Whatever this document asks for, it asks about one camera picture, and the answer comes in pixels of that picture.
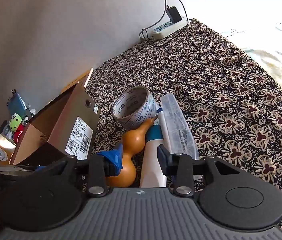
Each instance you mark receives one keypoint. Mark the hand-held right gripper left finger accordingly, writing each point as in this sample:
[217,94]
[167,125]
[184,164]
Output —
[113,160]

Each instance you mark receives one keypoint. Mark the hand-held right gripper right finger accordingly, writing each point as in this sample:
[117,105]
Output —
[164,161]

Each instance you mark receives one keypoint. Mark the white bottle with blue cap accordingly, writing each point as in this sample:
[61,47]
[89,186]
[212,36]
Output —
[151,166]

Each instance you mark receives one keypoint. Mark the orange dried gourd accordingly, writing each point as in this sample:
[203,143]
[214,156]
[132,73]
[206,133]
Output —
[129,142]

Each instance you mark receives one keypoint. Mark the white glue stick blue cap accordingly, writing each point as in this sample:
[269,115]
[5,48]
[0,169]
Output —
[161,120]

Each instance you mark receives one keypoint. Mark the clear plastic case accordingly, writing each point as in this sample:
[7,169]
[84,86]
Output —
[174,120]

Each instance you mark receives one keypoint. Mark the printed clear tape roll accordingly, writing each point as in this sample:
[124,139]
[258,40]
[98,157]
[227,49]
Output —
[137,120]

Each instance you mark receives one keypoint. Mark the brown cardboard shoe box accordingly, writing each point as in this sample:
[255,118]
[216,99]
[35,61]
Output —
[65,120]

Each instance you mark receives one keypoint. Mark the orange and white carton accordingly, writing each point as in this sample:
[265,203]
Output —
[2,152]

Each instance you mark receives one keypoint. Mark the green frog plush toy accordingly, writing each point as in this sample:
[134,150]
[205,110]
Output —
[15,122]

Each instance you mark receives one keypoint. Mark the pine cone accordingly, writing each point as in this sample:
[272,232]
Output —
[43,137]

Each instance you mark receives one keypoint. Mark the panda plush toy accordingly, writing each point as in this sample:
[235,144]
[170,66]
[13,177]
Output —
[26,120]

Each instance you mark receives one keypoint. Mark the blue pouch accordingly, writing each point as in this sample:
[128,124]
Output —
[17,105]

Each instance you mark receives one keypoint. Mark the floral patterned bed sheet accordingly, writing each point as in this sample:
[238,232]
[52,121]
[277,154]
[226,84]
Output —
[231,100]

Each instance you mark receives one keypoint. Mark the white power strip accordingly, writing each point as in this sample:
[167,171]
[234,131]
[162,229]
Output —
[167,27]

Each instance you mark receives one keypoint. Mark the black power adapter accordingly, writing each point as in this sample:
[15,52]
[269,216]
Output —
[174,13]

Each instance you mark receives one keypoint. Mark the pale bed sheet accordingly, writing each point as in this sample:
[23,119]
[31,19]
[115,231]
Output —
[276,52]

